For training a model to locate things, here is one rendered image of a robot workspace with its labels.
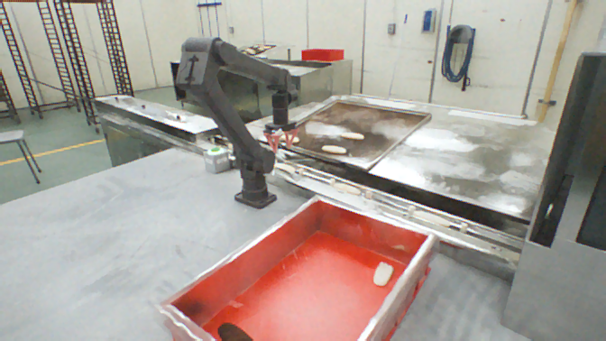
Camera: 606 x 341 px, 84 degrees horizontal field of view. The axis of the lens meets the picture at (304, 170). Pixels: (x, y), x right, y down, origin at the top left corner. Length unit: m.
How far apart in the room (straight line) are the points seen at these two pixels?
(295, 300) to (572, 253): 0.48
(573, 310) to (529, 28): 4.03
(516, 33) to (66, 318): 4.48
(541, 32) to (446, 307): 4.00
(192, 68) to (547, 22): 4.09
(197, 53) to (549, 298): 0.82
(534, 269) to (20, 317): 0.96
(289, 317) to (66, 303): 0.47
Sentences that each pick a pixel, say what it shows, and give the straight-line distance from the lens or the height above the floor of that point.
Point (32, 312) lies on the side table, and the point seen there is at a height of 0.82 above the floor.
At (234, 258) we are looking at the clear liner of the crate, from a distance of 0.70.
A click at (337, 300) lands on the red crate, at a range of 0.74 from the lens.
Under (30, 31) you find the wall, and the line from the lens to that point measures 7.99.
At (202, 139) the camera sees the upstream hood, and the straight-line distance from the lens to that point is 1.56.
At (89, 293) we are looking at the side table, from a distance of 0.90.
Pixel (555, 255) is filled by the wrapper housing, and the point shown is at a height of 1.00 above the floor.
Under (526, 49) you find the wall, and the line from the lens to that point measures 4.58.
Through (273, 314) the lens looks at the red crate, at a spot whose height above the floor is 0.82.
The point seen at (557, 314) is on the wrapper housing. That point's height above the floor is 0.90.
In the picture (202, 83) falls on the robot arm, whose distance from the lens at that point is 0.78.
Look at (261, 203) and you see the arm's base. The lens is 1.07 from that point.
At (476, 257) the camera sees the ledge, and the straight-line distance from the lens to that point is 0.87.
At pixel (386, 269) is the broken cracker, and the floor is 0.83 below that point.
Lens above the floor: 1.34
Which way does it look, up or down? 24 degrees down
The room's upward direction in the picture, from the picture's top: 1 degrees counter-clockwise
